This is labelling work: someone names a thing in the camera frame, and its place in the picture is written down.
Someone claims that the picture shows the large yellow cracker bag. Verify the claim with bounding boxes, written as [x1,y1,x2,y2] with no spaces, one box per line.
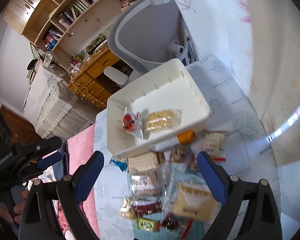
[162,164,218,222]

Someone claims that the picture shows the white red small sachet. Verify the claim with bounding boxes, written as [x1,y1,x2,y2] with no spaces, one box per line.
[203,131,228,162]

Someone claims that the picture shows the blue candy wrapper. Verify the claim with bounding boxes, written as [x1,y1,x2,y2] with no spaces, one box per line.
[110,155,128,172]

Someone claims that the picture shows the dark red snowflake packet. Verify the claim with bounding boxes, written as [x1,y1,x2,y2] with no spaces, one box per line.
[134,202,162,217]

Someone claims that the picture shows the green candy packet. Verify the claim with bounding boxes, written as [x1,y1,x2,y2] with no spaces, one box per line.
[137,217,160,232]

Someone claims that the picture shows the nut cluster packet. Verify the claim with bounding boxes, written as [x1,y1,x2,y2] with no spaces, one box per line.
[169,145,191,163]
[189,153,199,172]

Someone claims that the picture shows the clear pastry packet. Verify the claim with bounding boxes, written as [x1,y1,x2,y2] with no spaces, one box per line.
[131,184,164,199]
[130,168,164,189]

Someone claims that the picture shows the red apple snack packet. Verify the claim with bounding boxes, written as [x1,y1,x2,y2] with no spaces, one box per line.
[122,107,143,140]

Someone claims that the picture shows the puffed rice cake packet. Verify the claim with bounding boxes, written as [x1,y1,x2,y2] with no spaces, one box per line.
[144,109,182,133]
[119,197,136,220]

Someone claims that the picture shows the person's left hand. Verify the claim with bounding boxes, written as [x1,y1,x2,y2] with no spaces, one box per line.
[0,189,30,224]

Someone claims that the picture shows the dark blue folded cloth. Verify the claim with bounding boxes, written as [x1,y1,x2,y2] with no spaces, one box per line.
[52,141,69,181]

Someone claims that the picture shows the white lace covered furniture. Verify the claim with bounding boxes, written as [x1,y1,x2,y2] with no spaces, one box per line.
[23,61,100,140]

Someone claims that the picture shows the pink quilt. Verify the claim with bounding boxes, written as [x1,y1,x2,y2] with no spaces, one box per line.
[38,125,102,240]

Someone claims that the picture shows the wooden desk with drawers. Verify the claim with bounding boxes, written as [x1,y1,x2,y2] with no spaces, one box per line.
[68,45,120,110]

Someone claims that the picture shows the white orange snack bar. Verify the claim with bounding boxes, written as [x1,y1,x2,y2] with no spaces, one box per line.
[150,131,197,152]

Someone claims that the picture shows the wooden bookshelf with books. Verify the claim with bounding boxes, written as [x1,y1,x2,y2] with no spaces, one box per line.
[3,0,124,69]

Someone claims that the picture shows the white plastic storage bin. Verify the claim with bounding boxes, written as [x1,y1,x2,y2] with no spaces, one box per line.
[106,59,210,158]

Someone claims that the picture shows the grey office chair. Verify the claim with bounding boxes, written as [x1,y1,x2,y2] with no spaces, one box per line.
[104,0,198,87]

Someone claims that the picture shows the floral curtain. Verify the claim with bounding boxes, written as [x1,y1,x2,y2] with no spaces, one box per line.
[175,0,300,238]

